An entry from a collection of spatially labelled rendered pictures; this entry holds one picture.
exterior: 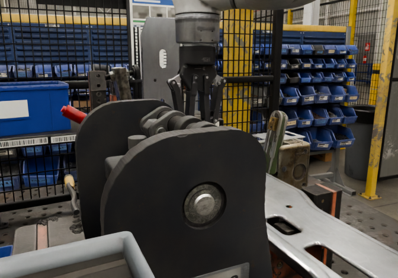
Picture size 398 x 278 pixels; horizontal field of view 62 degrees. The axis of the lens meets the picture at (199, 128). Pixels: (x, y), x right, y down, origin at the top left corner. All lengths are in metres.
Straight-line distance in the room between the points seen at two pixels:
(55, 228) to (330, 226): 0.36
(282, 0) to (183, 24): 0.19
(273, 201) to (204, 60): 0.30
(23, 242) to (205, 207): 0.18
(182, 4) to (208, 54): 0.10
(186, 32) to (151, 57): 0.30
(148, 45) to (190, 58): 0.29
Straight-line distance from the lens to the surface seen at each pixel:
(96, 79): 0.93
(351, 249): 0.48
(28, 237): 0.35
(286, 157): 0.76
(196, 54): 0.66
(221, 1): 0.66
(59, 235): 0.34
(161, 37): 0.95
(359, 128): 3.67
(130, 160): 0.19
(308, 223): 0.52
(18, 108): 1.00
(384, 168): 3.45
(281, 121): 0.74
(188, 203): 0.22
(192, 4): 0.66
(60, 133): 0.99
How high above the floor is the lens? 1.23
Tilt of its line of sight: 12 degrees down
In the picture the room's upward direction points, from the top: straight up
